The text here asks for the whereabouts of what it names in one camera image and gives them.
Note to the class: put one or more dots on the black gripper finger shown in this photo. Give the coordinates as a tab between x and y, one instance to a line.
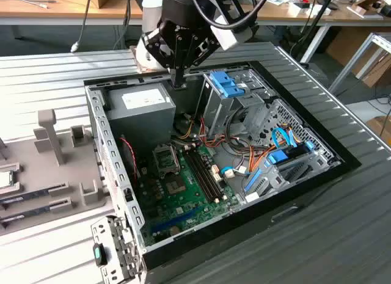
174	74
183	74

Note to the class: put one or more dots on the silver CPU green edge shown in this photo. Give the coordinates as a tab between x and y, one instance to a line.
5	180

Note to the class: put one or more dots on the blue drive bay latch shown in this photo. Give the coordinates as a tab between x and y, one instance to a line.
226	85

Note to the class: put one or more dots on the grey power supply unit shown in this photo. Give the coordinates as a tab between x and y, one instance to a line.
143	125

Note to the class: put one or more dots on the metal locking lever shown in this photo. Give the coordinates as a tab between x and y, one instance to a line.
178	160

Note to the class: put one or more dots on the black case fan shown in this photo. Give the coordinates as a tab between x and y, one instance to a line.
126	162

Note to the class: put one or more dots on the black RAM slot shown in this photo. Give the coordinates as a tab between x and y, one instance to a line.
203	174
200	175
210	172
207	173

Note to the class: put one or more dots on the small white box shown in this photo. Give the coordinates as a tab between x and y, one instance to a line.
297	9

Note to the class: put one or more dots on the blue disk carrier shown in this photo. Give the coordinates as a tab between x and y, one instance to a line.
277	158

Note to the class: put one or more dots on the green motherboard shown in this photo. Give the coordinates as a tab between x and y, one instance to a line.
189	204

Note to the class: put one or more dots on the black stand pole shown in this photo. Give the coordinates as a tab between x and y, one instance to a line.
317	18

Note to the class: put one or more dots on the grey parts rack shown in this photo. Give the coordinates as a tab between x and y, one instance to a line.
70	171

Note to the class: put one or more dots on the blue expansion slot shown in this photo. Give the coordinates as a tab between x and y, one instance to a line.
175	220

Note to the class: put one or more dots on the wooden desk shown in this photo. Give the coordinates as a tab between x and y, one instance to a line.
336	15
30	9

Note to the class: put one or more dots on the grey disk bay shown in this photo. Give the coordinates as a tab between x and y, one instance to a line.
305	171

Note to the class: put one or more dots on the round coin battery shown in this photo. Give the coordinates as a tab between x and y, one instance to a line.
174	230

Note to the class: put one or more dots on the black PC case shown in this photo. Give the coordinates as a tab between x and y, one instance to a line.
244	224

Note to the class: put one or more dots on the open cardboard box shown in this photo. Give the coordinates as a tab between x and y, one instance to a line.
366	3

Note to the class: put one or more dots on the dark blue RAM stick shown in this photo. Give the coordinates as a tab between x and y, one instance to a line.
27	212
27	195

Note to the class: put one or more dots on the large cardboard box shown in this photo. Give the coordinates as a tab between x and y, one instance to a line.
377	71

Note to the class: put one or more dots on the teal latch tab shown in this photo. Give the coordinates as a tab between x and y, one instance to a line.
97	253

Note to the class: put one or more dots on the small cardboard box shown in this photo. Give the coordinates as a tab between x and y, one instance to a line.
380	128

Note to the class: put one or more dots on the brown arm base plate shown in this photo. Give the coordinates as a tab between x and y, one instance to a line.
133	52

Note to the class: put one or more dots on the white wrist camera black mount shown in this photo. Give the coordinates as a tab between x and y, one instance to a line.
229	38

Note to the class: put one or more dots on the grey card retention bracket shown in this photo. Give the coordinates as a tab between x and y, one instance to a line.
105	232

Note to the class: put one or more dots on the aluminium shelf frame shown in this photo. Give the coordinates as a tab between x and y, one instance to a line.
354	56

